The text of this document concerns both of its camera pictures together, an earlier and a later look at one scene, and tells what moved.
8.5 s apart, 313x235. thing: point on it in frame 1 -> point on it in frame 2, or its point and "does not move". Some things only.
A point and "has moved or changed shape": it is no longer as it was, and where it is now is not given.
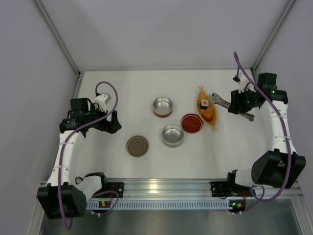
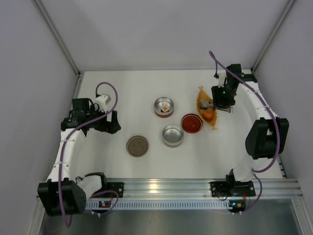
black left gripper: (107, 121) does not move
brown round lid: (137, 146) does not move
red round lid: (191, 123) does not move
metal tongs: (215, 99) has moved or changed shape
